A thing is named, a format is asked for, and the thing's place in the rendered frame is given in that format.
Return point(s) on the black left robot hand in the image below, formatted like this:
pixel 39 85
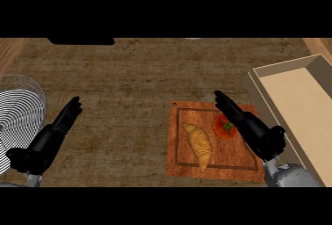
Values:
pixel 43 143

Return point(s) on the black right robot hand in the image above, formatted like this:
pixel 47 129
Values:
pixel 254 132

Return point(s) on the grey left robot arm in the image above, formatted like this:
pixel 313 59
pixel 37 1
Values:
pixel 25 179

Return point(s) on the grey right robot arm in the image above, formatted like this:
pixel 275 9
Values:
pixel 287 174

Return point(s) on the red tomato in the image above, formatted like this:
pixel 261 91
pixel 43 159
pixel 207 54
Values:
pixel 223 127

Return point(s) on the brown wooden cutting board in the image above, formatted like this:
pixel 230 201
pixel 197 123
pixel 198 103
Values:
pixel 214 140

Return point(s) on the beige cardboard box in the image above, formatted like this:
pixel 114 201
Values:
pixel 298 111

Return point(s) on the golden croissant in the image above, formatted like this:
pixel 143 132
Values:
pixel 199 145

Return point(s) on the pale wooden cabinet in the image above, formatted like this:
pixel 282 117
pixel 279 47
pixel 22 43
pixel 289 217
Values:
pixel 322 47

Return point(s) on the black appliance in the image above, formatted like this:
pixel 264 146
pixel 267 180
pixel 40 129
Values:
pixel 81 41

